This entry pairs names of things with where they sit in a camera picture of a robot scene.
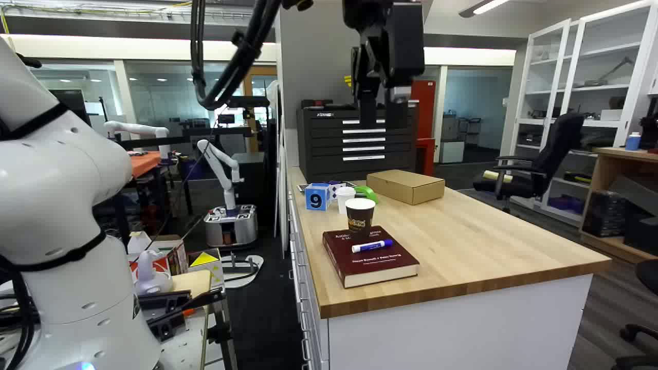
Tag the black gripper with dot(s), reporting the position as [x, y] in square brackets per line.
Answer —
[382, 32]

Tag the blue Expo marker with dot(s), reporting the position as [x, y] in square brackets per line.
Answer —
[372, 245]

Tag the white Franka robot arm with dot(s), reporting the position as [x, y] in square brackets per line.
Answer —
[53, 192]

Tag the small white background robot arm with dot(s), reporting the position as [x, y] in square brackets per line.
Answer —
[223, 164]

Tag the silver robot base box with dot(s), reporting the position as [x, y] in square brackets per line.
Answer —
[228, 226]

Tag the brown paper coffee cup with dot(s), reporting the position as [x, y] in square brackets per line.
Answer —
[360, 217]

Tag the red tall cabinet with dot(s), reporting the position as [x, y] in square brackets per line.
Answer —
[425, 130]

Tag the black drawer cabinet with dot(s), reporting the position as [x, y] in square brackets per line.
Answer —
[321, 146]

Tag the flat cardboard box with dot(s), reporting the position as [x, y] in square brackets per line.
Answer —
[405, 186]

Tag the green tape roll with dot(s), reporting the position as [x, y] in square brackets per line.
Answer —
[366, 192]

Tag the blue cube with number nine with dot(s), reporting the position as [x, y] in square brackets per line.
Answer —
[316, 197]

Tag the ceiling light strip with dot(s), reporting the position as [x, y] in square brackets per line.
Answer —
[484, 6]

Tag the dark red hardcover book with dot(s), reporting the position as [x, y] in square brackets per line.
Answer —
[372, 266]

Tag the black office chair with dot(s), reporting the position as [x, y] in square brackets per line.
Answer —
[548, 160]

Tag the white shelving unit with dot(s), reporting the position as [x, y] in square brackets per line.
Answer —
[583, 68]

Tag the wooden shelf unit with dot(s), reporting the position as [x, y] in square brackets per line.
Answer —
[607, 170]

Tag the white workbench cabinet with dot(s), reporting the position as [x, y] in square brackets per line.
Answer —
[465, 320]

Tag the yellow block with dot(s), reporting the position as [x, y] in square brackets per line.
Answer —
[205, 261]

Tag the orange cloth cover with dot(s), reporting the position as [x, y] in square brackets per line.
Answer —
[144, 162]

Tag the black storage box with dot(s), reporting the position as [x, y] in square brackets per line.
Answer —
[603, 213]

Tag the blue bottle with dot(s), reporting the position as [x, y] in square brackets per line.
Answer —
[633, 140]

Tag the white spray bottle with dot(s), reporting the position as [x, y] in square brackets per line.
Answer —
[148, 273]

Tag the black clamp tool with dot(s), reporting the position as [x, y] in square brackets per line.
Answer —
[175, 308]

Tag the black rolling chair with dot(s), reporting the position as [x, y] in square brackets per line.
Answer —
[640, 336]

